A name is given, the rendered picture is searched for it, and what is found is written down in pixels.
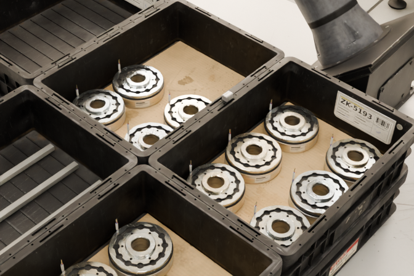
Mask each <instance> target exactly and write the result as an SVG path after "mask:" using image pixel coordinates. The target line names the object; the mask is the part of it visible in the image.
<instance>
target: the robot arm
mask: <svg viewBox="0 0 414 276"><path fill-rule="evenodd" d="M294 1H295V3H296V5H297V6H298V8H299V10H300V11H301V13H302V16H303V17H304V19H305V21H306V22H307V24H308V26H309V28H310V30H311V32H312V35H313V39H314V44H315V50H316V53H317V58H318V60H319V62H320V64H321V65H330V64H332V63H335V62H338V61H340V60H342V59H345V58H347V57H349V56H351V55H353V54H355V53H356V52H358V51H360V50H362V49H363V48H365V47H367V46H368V45H369V44H371V43H372V42H373V41H375V40H376V39H377V38H379V37H380V36H381V34H382V33H383V30H382V28H381V27H380V25H379V23H378V22H376V21H375V20H374V19H373V18H372V17H371V16H370V15H369V14H368V13H367V12H366V11H365V10H364V9H362V8H361V6H360V5H359V3H358V2H357V0H294Z"/></svg>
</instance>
